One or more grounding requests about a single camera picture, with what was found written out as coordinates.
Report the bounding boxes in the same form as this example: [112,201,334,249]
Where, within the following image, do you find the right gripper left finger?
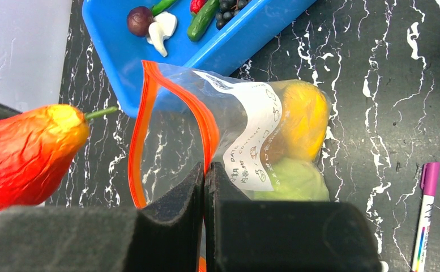
[0,163,204,271]

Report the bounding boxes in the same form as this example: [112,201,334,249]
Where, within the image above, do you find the dark red toy onion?
[126,6,154,37]

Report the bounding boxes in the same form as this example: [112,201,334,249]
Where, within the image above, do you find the yellow toy mango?
[280,80,330,162]

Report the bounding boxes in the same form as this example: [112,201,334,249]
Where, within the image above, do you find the green toy cabbage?
[253,158,330,202]

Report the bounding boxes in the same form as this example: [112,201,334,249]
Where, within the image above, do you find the brown toy potato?
[260,134,286,166]

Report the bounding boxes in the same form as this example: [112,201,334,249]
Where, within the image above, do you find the dark toy grapes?
[215,0,251,30]

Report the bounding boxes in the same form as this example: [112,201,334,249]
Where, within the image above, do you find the clear zip top bag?
[127,59,333,272]

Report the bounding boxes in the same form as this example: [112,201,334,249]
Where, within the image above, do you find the red toy chili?
[190,0,207,15]

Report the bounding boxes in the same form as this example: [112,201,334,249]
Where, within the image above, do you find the green toy cucumber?
[186,0,220,42]

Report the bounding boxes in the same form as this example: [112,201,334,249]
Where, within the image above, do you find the green toy bean pod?
[151,0,177,16]

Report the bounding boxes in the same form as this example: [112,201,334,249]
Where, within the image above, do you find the pink marker pen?
[411,162,440,272]

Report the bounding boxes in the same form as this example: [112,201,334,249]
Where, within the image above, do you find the red toy pepper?
[0,104,118,210]

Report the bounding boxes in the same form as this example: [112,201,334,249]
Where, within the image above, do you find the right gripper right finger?
[204,162,382,271]

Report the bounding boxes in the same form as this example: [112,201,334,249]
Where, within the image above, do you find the white toy mushroom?
[146,11,178,57]

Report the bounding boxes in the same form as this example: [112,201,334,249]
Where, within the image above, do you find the blue plastic bin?
[82,1,312,118]

